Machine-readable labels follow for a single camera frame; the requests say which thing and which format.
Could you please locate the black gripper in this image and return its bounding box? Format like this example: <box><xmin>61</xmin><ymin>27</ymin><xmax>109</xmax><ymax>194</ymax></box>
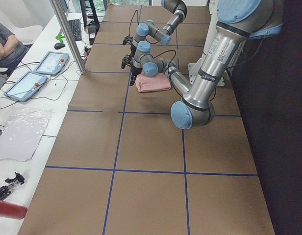
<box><xmin>121</xmin><ymin>54</ymin><xmax>142</xmax><ymax>86</ymax></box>
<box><xmin>123</xmin><ymin>35</ymin><xmax>139</xmax><ymax>55</ymax></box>

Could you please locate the pink Snoopy t-shirt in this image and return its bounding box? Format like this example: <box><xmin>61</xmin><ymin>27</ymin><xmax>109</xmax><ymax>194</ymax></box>
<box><xmin>135</xmin><ymin>72</ymin><xmax>172</xmax><ymax>93</ymax></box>

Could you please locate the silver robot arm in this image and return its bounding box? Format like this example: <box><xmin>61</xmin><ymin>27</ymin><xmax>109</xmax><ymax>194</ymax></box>
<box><xmin>123</xmin><ymin>0</ymin><xmax>187</xmax><ymax>57</ymax></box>
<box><xmin>122</xmin><ymin>0</ymin><xmax>284</xmax><ymax>129</ymax></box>

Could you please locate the black keyboard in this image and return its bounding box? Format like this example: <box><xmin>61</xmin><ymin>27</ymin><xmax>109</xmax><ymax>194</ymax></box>
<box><xmin>67</xmin><ymin>19</ymin><xmax>82</xmax><ymax>41</ymax></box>

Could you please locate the black computer mouse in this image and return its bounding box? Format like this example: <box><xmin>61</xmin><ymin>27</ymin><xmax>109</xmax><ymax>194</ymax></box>
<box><xmin>54</xmin><ymin>43</ymin><xmax>65</xmax><ymax>50</ymax></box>

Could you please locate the upper teach pendant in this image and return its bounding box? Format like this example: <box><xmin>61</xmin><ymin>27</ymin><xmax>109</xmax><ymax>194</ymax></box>
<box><xmin>34</xmin><ymin>51</ymin><xmax>69</xmax><ymax>75</ymax></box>

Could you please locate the teach pendant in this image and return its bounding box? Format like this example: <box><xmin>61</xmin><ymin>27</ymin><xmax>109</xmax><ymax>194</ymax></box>
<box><xmin>34</xmin><ymin>51</ymin><xmax>69</xmax><ymax>75</ymax></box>
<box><xmin>4</xmin><ymin>71</ymin><xmax>48</xmax><ymax>102</ymax></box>

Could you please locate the lower teach pendant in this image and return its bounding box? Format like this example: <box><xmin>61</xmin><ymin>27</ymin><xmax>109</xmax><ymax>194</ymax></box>
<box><xmin>4</xmin><ymin>71</ymin><xmax>48</xmax><ymax>102</ymax></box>

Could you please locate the seated person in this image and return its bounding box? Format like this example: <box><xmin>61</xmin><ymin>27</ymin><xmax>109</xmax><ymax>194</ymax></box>
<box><xmin>0</xmin><ymin>23</ymin><xmax>29</xmax><ymax>76</ymax></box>

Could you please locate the clear plastic bag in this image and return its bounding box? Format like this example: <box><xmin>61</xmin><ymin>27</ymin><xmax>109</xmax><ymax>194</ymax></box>
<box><xmin>0</xmin><ymin>107</ymin><xmax>53</xmax><ymax>162</ymax></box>

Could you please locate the black small tripod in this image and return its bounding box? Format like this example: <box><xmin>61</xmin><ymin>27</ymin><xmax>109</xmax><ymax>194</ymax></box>
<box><xmin>0</xmin><ymin>172</ymin><xmax>25</xmax><ymax>200</ymax></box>

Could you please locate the red bottle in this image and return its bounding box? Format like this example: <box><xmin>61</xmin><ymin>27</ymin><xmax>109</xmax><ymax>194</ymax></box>
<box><xmin>0</xmin><ymin>200</ymin><xmax>27</xmax><ymax>220</ymax></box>

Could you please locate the black table cable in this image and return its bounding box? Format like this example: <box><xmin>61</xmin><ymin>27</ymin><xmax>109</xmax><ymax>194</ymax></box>
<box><xmin>0</xmin><ymin>61</ymin><xmax>80</xmax><ymax>116</ymax></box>

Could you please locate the aluminium frame post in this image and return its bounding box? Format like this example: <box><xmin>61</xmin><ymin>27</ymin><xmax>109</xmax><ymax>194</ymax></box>
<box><xmin>50</xmin><ymin>0</ymin><xmax>86</xmax><ymax>74</ymax></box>

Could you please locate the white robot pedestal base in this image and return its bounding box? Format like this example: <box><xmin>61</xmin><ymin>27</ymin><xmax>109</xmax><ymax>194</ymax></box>
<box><xmin>187</xmin><ymin>0</ymin><xmax>230</xmax><ymax>87</ymax></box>

